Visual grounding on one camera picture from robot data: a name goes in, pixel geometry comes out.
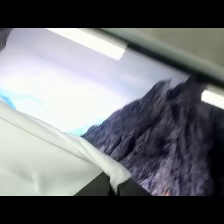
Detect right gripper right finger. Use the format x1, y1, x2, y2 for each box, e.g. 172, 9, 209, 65
116, 177, 152, 197

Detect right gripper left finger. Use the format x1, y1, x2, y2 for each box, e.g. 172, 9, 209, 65
74, 171, 113, 197

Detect white T-shirt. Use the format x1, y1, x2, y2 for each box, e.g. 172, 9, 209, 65
0, 99, 133, 197

